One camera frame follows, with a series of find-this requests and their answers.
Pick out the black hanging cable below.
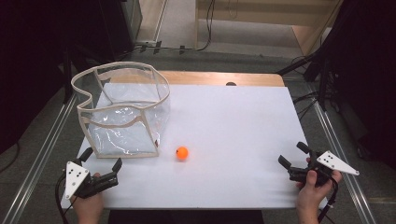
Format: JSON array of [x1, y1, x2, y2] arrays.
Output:
[[195, 0, 217, 52]]

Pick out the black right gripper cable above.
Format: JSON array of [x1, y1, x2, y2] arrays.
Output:
[[317, 177, 340, 224]]

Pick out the white board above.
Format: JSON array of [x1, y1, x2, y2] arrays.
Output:
[[60, 82, 331, 210]]

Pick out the light wooden shelf unit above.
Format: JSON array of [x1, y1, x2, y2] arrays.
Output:
[[195, 0, 345, 58]]

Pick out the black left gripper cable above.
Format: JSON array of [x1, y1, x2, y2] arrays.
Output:
[[54, 173, 73, 224]]

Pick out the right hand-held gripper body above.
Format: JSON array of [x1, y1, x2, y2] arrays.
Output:
[[289, 150, 361, 188]]

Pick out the person's left hand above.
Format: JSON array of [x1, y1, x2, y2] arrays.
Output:
[[71, 172, 105, 218]]

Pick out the person's dark clothing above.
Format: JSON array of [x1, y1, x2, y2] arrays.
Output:
[[106, 209, 265, 224]]

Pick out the wooden table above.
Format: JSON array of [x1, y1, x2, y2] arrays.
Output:
[[158, 70, 286, 88]]

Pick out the orange ball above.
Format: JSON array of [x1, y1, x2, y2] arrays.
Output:
[[176, 146, 190, 161]]

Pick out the clear plastic bag beige trim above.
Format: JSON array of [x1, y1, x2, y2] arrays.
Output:
[[70, 61, 172, 160]]

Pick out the black floor cables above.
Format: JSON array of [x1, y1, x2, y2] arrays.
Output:
[[291, 90, 320, 120]]

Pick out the dark cabinet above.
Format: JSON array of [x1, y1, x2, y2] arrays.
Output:
[[99, 0, 144, 55]]

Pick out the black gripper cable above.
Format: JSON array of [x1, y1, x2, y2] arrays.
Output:
[[54, 173, 73, 224], [317, 177, 340, 224]]

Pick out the person's right hand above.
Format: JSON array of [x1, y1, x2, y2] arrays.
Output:
[[295, 157, 344, 212]]

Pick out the black metal stand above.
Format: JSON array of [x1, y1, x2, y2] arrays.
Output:
[[276, 36, 335, 111]]

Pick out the aluminium rail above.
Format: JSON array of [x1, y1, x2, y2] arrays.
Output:
[[0, 92, 78, 224], [310, 99, 378, 224]]

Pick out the black floor cable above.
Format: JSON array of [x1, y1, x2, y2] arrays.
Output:
[[0, 141, 21, 175]]

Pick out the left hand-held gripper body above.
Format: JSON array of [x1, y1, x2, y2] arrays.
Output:
[[64, 161, 120, 200]]

